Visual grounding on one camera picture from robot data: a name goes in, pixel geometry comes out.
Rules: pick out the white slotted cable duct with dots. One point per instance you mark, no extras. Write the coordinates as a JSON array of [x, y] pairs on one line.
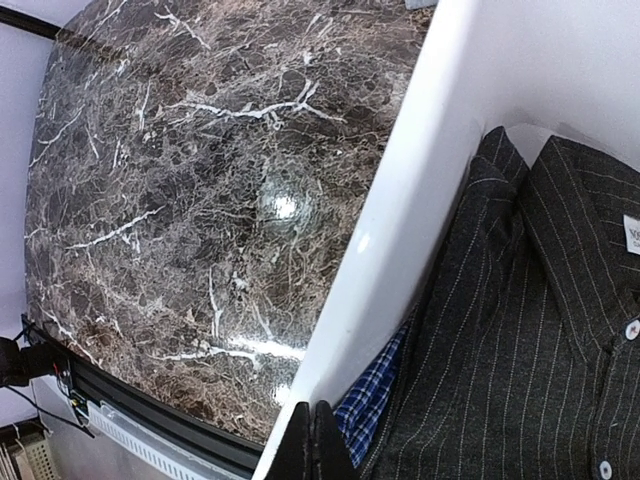
[[173, 461]]

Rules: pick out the left black frame post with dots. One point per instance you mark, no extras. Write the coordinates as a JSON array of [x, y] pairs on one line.
[[28, 23]]

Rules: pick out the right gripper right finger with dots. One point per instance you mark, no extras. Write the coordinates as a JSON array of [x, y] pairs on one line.
[[331, 460]]

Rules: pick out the white plastic bin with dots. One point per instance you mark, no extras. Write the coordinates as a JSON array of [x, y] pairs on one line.
[[537, 68]]

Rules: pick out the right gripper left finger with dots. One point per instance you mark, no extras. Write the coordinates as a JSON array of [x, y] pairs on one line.
[[293, 457]]

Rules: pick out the dark pinstripe long sleeve shirt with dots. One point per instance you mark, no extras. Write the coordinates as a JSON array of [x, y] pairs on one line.
[[522, 359]]

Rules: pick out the black curved front rail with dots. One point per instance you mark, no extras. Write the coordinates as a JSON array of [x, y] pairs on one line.
[[232, 454]]

